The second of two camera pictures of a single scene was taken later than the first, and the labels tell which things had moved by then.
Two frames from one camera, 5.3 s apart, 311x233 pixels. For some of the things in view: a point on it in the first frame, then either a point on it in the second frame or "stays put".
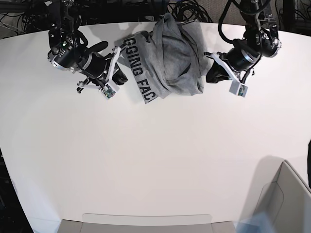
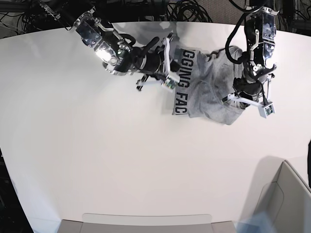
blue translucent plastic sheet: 259,222 stays put
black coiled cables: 188,10 stays put
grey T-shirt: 174,58 → 205,80
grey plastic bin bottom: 145,223 stays put
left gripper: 96,65 → 151,61
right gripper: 240,60 → 240,85
